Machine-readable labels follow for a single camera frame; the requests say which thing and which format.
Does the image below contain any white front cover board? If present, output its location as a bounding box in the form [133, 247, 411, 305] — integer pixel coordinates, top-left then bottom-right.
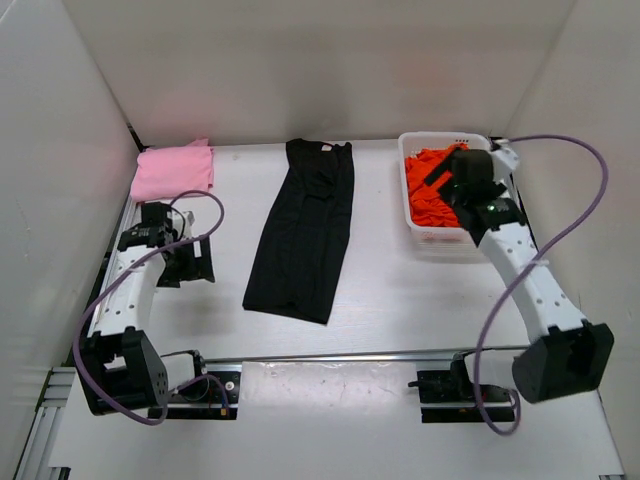
[50, 362, 623, 479]

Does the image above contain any white plastic basket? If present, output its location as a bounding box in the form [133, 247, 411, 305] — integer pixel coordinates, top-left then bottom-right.
[397, 131, 491, 262]

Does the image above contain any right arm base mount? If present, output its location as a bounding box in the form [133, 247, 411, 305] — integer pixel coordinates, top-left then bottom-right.
[408, 352, 516, 424]

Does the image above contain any aluminium table frame rail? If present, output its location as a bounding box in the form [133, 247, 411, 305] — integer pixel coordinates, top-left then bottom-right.
[14, 197, 146, 480]

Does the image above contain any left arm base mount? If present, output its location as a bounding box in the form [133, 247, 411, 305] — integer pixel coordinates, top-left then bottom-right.
[161, 350, 242, 421]

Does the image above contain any pink t shirt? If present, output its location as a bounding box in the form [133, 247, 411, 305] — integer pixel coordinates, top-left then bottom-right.
[130, 138, 214, 202]

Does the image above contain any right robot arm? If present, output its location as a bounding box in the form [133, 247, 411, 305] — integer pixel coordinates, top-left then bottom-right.
[424, 141, 614, 404]

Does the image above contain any orange garment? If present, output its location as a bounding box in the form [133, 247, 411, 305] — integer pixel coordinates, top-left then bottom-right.
[404, 143, 467, 228]

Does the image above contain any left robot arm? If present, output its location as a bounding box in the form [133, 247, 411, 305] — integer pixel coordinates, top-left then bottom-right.
[79, 202, 215, 415]

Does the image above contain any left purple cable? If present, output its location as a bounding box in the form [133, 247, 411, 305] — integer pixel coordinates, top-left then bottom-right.
[72, 189, 234, 427]

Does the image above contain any black t shirt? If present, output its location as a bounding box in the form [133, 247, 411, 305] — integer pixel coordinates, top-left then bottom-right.
[242, 139, 355, 325]

